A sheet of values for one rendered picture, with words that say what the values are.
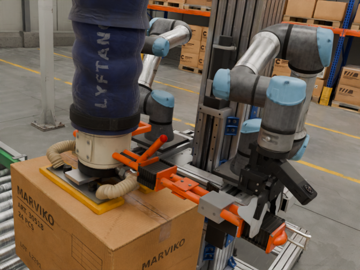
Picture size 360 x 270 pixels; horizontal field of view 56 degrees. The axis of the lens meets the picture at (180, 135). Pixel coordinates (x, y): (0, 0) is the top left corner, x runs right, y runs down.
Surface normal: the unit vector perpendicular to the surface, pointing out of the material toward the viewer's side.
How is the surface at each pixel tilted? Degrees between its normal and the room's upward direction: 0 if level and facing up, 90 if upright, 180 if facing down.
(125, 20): 69
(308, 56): 110
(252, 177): 89
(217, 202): 1
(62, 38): 90
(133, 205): 1
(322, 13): 91
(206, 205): 89
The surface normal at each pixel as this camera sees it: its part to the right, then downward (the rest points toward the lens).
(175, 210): 0.12, -0.93
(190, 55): -0.55, 0.13
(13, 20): 0.81, 0.29
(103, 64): 0.22, 0.03
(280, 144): 0.01, 0.34
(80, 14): -0.44, -0.04
